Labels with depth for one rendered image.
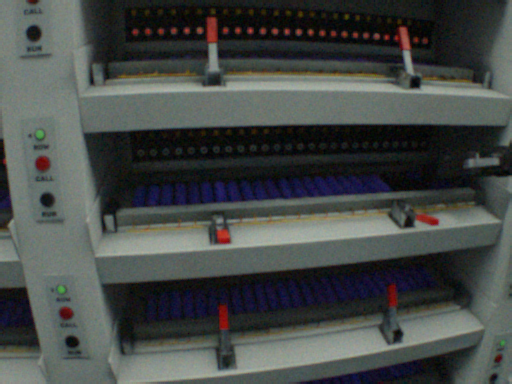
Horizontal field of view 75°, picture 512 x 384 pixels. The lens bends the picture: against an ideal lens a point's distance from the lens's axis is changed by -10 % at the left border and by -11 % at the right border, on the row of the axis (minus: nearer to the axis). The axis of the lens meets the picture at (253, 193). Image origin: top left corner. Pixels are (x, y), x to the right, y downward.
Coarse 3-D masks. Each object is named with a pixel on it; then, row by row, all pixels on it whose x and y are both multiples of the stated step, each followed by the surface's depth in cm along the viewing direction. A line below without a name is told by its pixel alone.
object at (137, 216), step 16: (400, 192) 56; (416, 192) 56; (432, 192) 56; (448, 192) 56; (464, 192) 56; (128, 208) 49; (144, 208) 49; (160, 208) 49; (176, 208) 50; (192, 208) 50; (208, 208) 50; (224, 208) 50; (240, 208) 50; (256, 208) 51; (272, 208) 51; (288, 208) 52; (304, 208) 52; (320, 208) 52; (336, 208) 53; (352, 208) 53; (368, 208) 54; (384, 208) 55; (448, 208) 55; (128, 224) 48; (144, 224) 49; (240, 224) 49; (256, 224) 50
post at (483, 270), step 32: (448, 0) 61; (480, 0) 53; (448, 32) 62; (480, 32) 54; (448, 128) 66; (480, 128) 57; (480, 256) 59; (480, 288) 59; (448, 352) 67; (480, 352) 58
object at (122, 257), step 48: (480, 192) 56; (96, 240) 44; (144, 240) 47; (192, 240) 47; (240, 240) 48; (288, 240) 48; (336, 240) 49; (384, 240) 50; (432, 240) 52; (480, 240) 54
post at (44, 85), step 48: (0, 0) 36; (96, 0) 47; (0, 48) 37; (0, 96) 38; (48, 96) 39; (96, 144) 48; (96, 192) 47; (48, 240) 42; (96, 288) 44; (48, 336) 44; (96, 336) 45
